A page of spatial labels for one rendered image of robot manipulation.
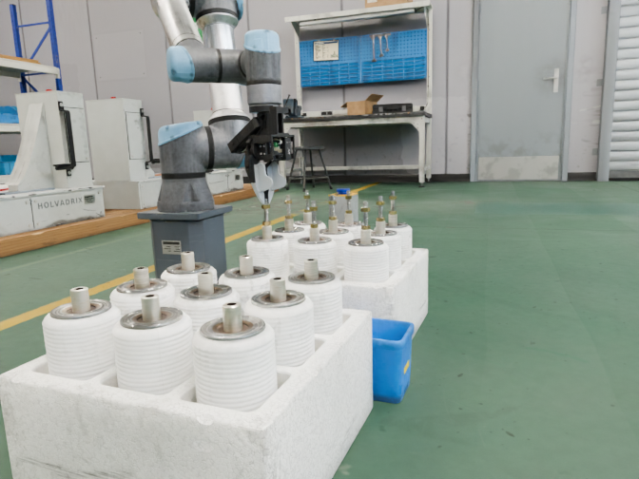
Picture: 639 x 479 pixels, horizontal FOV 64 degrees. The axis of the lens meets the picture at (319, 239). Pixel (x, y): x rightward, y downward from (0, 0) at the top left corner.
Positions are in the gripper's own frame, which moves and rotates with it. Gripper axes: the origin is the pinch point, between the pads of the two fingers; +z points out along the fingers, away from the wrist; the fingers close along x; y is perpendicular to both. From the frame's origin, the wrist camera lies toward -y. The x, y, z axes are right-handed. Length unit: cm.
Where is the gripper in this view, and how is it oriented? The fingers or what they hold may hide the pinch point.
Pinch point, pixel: (262, 198)
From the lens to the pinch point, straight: 116.4
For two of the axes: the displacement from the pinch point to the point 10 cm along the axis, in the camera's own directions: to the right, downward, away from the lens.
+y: 7.7, 0.9, -6.3
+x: 6.4, -1.6, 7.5
